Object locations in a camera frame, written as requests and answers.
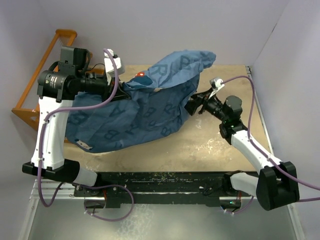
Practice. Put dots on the blue cartoon print pillowcase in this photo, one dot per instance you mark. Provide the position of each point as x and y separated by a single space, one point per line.
156 108

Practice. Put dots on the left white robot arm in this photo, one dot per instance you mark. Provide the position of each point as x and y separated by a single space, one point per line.
57 88

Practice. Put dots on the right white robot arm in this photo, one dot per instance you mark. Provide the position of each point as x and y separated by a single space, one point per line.
273 187

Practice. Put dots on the orange wooden rack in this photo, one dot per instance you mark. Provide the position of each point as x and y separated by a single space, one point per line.
31 115

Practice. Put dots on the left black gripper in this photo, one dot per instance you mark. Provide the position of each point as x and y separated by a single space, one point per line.
121 94

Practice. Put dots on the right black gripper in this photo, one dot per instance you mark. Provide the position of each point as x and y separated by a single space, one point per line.
191 105

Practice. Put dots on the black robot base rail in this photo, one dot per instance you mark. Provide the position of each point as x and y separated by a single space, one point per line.
163 188

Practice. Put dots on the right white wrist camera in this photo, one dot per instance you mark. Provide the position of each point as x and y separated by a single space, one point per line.
216 84

